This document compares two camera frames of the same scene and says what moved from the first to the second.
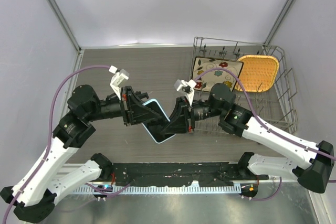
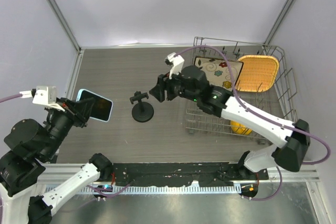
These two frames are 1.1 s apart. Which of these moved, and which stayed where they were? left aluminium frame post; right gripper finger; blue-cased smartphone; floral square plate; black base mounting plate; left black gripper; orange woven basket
Moved: left black gripper; blue-cased smartphone; right gripper finger
Stayed: floral square plate; orange woven basket; left aluminium frame post; black base mounting plate
